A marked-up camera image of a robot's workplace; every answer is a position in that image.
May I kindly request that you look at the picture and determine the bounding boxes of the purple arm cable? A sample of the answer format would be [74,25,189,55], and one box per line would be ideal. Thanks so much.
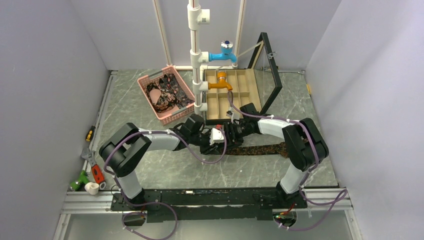
[226,91,349,232]
[103,129,228,240]

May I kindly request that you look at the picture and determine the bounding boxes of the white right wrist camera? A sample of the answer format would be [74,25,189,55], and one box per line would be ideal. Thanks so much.
[226,110,240,123]

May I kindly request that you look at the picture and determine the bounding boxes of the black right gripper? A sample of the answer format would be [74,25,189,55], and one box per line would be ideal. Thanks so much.
[218,121,252,150]

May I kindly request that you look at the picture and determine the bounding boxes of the black orange key-pattern tie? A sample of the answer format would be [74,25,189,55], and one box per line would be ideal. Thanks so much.
[225,142,289,159]

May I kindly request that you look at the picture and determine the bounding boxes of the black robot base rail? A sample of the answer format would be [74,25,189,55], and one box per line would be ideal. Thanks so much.
[110,187,308,223]

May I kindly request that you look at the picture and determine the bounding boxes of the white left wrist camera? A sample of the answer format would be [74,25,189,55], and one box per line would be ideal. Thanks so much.
[209,124,225,146]

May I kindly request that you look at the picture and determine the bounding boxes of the white pvc pipe stand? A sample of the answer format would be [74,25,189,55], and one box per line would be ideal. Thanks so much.
[187,0,207,117]

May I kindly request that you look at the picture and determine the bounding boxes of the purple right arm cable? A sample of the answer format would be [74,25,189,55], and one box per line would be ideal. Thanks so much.
[226,91,349,232]

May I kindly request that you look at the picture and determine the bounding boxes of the blue plastic faucet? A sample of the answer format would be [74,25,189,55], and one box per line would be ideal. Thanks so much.
[208,40,237,64]

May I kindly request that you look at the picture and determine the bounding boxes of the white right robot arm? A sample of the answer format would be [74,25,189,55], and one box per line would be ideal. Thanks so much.
[223,103,329,208]

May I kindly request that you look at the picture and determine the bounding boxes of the floral ties in basket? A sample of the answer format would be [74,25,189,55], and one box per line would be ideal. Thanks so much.
[146,73,195,113]

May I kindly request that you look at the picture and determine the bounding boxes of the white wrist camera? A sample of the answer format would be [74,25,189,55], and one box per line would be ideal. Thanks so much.
[209,124,225,146]
[226,110,240,123]

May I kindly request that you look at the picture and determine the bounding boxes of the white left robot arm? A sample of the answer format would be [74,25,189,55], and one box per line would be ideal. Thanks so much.
[98,114,228,210]

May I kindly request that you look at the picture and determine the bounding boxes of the yellow black screwdriver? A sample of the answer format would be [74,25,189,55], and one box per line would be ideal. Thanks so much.
[85,125,96,142]

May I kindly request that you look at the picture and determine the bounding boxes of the pink plastic basket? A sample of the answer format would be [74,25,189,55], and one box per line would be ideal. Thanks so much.
[136,66,195,126]

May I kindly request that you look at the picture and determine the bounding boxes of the orange plastic faucet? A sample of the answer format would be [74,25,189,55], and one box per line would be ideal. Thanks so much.
[208,71,233,91]

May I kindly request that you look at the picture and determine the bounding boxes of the red handled wrench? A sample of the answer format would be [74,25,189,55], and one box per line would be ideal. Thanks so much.
[81,148,107,191]

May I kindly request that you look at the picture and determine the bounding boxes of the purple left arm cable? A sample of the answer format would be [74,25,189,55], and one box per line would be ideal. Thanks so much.
[103,129,228,240]

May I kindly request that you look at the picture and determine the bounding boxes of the green toy tool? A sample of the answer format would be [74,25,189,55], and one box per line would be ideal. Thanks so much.
[69,170,89,192]

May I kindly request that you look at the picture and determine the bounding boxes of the white pipe fitting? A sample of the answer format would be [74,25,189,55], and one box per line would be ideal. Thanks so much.
[84,182,100,196]

